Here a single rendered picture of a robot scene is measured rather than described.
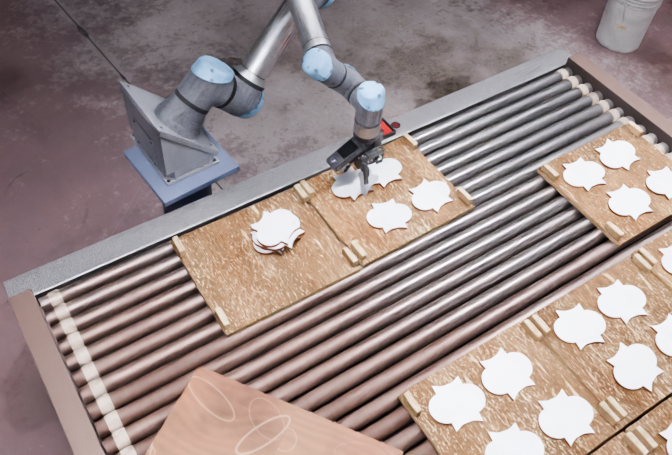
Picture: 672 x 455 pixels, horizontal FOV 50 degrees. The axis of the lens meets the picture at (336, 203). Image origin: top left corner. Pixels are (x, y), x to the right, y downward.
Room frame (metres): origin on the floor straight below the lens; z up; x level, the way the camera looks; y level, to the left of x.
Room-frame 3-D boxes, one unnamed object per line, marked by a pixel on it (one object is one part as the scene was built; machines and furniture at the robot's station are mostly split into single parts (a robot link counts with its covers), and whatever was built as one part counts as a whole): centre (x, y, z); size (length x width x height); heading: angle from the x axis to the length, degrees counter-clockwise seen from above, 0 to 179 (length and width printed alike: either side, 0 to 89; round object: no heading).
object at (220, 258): (1.18, 0.19, 0.93); 0.41 x 0.35 x 0.02; 126
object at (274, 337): (1.24, -0.27, 0.90); 1.95 x 0.05 x 0.05; 126
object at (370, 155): (1.48, -0.07, 1.09); 0.09 x 0.08 x 0.12; 128
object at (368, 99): (1.49, -0.07, 1.25); 0.09 x 0.08 x 0.11; 36
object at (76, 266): (1.62, 0.01, 0.89); 2.08 x 0.09 x 0.06; 126
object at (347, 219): (1.44, -0.15, 0.93); 0.41 x 0.35 x 0.02; 127
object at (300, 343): (1.20, -0.30, 0.90); 1.95 x 0.05 x 0.05; 126
